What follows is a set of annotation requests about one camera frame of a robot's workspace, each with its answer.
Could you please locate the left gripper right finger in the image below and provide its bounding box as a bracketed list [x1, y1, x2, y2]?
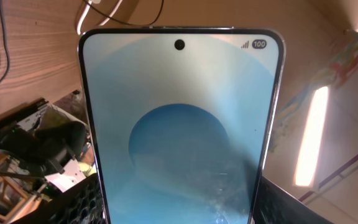
[253, 177, 331, 224]

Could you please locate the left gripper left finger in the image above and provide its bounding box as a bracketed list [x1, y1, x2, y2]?
[13, 174, 105, 224]

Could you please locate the blue screen Galaxy smartphone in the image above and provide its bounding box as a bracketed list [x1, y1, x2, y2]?
[78, 27, 285, 224]

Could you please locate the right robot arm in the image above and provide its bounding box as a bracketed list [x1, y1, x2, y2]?
[0, 99, 96, 198]

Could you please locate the white power strip cord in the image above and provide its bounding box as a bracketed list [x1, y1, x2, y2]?
[75, 0, 124, 35]

